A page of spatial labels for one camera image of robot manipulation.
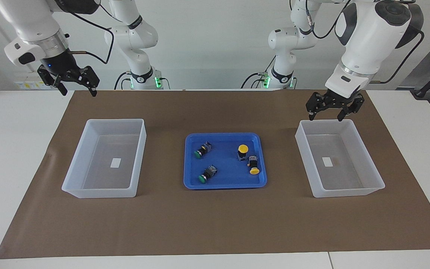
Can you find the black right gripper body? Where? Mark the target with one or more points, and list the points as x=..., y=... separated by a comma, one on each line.
x=60, y=65

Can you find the white wall power strip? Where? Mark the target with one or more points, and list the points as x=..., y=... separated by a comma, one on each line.
x=28, y=84

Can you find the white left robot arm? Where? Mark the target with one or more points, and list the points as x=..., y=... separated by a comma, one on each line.
x=368, y=37

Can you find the blue plastic tray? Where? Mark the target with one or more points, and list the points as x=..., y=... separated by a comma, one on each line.
x=224, y=170

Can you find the small white box label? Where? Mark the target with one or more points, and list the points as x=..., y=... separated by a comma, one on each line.
x=327, y=161
x=115, y=163

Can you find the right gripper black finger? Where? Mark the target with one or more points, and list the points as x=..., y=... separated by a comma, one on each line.
x=91, y=79
x=52, y=79

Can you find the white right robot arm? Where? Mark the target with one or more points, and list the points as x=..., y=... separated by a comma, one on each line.
x=32, y=22

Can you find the brown paper table mat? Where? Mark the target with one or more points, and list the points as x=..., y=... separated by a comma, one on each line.
x=215, y=224

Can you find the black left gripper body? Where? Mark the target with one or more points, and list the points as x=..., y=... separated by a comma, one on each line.
x=340, y=101

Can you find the yellow push button switch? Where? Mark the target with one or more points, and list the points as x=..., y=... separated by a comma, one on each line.
x=254, y=166
x=243, y=149

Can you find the translucent white plastic box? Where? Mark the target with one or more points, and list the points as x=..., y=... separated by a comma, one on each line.
x=99, y=179
x=343, y=179

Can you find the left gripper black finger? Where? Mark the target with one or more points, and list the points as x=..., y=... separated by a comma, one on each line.
x=355, y=105
x=315, y=104

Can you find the green push button switch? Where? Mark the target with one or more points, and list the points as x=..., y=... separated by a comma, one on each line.
x=206, y=174
x=202, y=150

